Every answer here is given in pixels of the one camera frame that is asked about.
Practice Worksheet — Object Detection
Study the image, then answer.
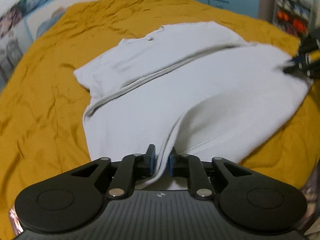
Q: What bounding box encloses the white Nevada sweatshirt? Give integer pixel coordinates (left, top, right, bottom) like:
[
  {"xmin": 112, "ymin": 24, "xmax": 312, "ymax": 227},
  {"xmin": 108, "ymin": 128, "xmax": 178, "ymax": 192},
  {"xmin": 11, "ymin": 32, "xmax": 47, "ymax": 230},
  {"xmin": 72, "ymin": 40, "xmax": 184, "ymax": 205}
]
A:
[{"xmin": 74, "ymin": 21, "xmax": 310, "ymax": 189}]

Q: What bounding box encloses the blue pillow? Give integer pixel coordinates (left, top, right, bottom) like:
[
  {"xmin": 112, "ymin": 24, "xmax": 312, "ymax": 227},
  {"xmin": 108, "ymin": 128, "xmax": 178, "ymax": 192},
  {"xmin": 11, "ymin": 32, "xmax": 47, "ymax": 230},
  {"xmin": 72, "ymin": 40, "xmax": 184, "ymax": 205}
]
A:
[{"xmin": 36, "ymin": 7, "xmax": 66, "ymax": 38}]

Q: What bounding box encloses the mustard yellow bed quilt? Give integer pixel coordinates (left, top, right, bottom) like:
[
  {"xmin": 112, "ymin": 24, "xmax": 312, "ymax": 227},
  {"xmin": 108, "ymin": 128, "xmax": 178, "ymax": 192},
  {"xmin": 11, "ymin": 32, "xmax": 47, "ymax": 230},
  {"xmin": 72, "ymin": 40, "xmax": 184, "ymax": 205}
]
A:
[{"xmin": 0, "ymin": 0, "xmax": 320, "ymax": 240}]

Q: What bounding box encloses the anime wall poster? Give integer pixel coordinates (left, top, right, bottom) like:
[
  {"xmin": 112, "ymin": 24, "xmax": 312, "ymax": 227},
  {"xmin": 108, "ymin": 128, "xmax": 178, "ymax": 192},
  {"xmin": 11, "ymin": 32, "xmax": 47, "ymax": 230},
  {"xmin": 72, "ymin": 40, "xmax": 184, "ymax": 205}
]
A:
[{"xmin": 1, "ymin": 0, "xmax": 51, "ymax": 88}]

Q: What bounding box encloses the white blue headboard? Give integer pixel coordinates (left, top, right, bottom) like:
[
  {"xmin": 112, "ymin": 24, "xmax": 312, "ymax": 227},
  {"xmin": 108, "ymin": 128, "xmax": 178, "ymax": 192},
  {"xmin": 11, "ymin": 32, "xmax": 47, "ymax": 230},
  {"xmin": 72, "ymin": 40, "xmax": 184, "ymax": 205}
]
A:
[{"xmin": 22, "ymin": 0, "xmax": 148, "ymax": 43}]

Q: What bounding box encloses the colourful storage shelf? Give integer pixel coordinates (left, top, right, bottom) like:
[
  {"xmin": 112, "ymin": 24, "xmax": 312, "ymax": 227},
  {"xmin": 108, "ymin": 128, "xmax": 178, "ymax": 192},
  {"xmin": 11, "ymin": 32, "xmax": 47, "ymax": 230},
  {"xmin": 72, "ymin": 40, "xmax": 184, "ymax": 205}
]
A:
[{"xmin": 272, "ymin": 0, "xmax": 319, "ymax": 38}]

